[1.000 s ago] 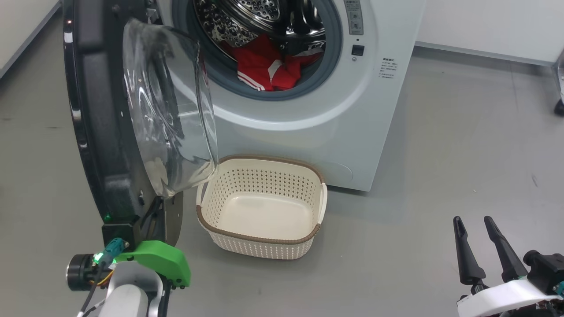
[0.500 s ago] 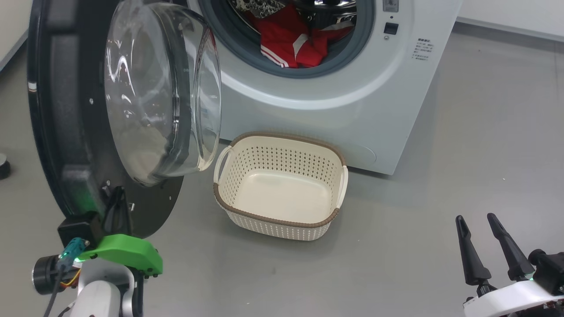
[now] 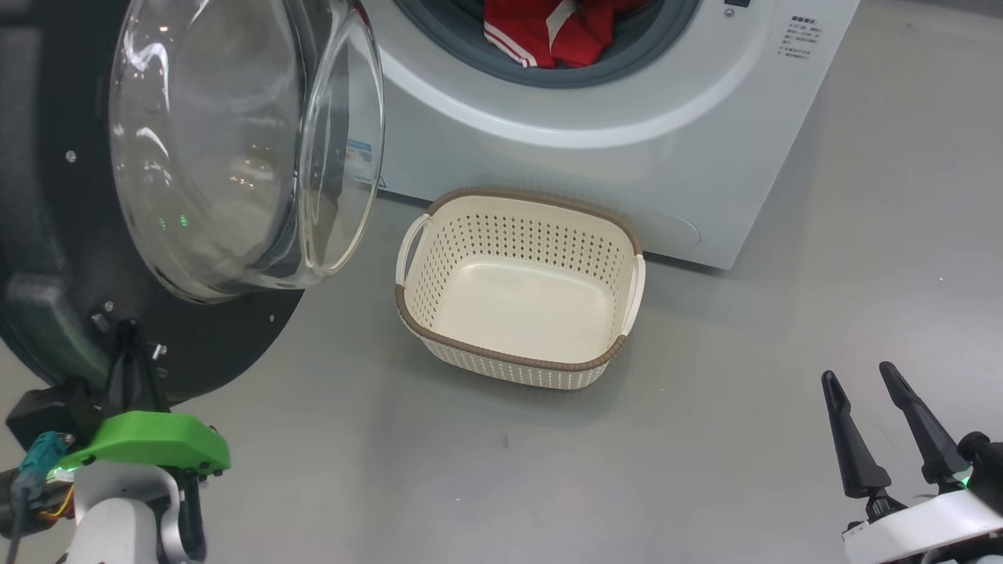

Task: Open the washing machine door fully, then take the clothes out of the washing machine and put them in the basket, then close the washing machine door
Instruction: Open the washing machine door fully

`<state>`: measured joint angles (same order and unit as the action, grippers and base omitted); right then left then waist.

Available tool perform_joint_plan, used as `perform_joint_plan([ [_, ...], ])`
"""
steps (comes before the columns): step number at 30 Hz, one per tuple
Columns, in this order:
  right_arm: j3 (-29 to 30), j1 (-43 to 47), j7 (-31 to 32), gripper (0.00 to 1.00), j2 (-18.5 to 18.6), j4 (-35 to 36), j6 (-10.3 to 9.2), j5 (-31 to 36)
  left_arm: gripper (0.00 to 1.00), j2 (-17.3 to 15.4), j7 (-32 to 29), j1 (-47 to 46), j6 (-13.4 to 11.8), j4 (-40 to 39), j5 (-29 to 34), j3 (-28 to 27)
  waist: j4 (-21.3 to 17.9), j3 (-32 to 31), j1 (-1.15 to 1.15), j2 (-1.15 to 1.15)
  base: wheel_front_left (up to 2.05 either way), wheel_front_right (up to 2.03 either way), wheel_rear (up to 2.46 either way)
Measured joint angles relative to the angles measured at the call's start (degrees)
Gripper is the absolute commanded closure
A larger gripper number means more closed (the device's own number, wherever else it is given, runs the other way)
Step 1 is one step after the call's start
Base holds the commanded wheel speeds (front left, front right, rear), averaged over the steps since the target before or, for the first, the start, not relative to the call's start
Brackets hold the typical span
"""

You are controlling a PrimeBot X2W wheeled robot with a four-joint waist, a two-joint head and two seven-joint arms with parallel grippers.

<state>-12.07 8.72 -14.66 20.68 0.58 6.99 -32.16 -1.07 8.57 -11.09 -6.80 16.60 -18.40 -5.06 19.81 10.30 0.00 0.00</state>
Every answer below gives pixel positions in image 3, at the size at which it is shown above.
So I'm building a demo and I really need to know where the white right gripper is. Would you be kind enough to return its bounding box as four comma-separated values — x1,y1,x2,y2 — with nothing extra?
820,361,1003,564

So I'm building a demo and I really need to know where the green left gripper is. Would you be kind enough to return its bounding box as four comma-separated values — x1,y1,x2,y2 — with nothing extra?
59,320,232,479

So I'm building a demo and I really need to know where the round glass washing machine door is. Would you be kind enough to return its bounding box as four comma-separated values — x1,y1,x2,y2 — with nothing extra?
0,0,386,404

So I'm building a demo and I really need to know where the cream perforated laundry basket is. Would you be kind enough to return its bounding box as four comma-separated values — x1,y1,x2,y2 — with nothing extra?
394,188,647,391

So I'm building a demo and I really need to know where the white front-load washing machine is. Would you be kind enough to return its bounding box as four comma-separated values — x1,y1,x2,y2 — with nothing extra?
357,0,863,271

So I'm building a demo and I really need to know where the teal plug left camera cable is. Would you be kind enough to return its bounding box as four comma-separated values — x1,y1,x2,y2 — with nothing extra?
6,431,71,564

